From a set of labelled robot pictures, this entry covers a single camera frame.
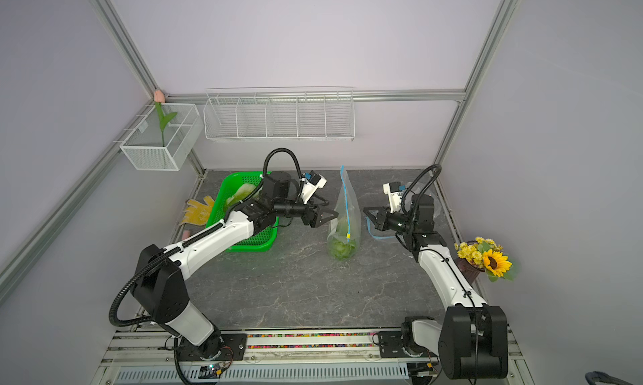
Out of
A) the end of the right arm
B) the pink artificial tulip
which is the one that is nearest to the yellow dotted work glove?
the pink artificial tulip

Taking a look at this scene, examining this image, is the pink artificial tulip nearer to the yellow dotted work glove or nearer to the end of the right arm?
the yellow dotted work glove

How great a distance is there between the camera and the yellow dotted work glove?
1.05 m
